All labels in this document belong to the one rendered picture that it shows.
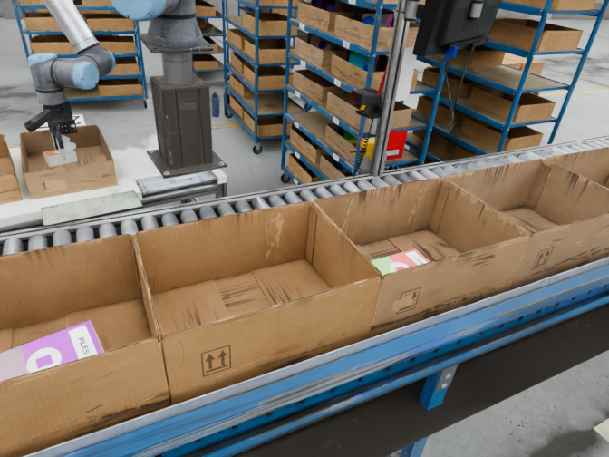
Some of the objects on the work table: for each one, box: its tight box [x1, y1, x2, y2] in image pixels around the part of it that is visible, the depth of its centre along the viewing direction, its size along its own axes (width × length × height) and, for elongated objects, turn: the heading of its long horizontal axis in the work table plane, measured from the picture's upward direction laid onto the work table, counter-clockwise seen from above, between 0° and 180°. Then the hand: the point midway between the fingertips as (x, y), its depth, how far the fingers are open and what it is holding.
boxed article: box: [44, 149, 78, 167], centre depth 170 cm, size 6×10×5 cm, turn 125°
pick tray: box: [19, 124, 119, 199], centre depth 165 cm, size 28×38×10 cm
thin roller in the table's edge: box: [141, 176, 216, 195], centre depth 166 cm, size 2×28×2 cm, turn 115°
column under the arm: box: [146, 73, 227, 179], centre depth 173 cm, size 26×26×33 cm
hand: (60, 154), depth 170 cm, fingers closed on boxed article, 6 cm apart
